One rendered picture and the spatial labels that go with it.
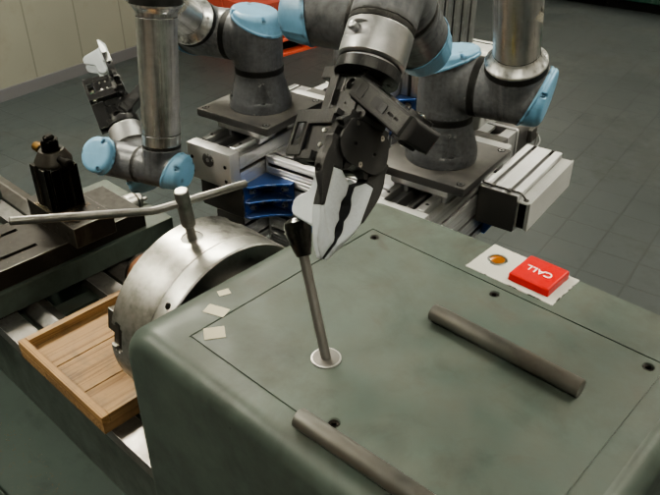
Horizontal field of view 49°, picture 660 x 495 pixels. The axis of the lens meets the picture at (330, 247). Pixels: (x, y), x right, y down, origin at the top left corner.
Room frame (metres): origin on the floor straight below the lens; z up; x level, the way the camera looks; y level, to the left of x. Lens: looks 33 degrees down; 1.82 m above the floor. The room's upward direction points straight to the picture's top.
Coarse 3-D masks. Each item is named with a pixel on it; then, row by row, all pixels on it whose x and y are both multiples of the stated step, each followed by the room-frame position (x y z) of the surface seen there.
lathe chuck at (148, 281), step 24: (216, 216) 1.02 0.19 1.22; (168, 240) 0.93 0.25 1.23; (216, 240) 0.93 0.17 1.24; (144, 264) 0.90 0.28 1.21; (168, 264) 0.88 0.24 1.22; (144, 288) 0.86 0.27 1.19; (168, 288) 0.85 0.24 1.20; (120, 312) 0.86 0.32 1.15; (144, 312) 0.83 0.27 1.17; (120, 360) 0.85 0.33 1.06
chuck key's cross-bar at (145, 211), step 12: (204, 192) 0.94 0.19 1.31; (216, 192) 0.95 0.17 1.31; (168, 204) 0.92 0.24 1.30; (12, 216) 0.83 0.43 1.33; (24, 216) 0.84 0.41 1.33; (36, 216) 0.84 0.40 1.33; (48, 216) 0.85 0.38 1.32; (60, 216) 0.85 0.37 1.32; (72, 216) 0.86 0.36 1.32; (84, 216) 0.87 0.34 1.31; (96, 216) 0.87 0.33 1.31; (108, 216) 0.88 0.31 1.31; (120, 216) 0.89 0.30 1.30; (132, 216) 0.90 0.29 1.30
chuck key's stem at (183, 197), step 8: (176, 192) 0.92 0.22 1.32; (184, 192) 0.92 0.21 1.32; (176, 200) 0.92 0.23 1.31; (184, 200) 0.92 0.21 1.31; (184, 208) 0.92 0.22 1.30; (184, 216) 0.92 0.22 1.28; (192, 216) 0.93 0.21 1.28; (184, 224) 0.92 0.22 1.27; (192, 224) 0.93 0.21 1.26; (192, 232) 0.93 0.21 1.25; (192, 240) 0.93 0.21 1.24
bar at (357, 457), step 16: (304, 416) 0.52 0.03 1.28; (304, 432) 0.51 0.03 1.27; (320, 432) 0.51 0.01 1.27; (336, 432) 0.50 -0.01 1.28; (336, 448) 0.49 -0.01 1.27; (352, 448) 0.48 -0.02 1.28; (352, 464) 0.47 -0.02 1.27; (368, 464) 0.47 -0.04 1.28; (384, 464) 0.46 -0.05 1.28; (384, 480) 0.45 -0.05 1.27; (400, 480) 0.44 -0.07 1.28
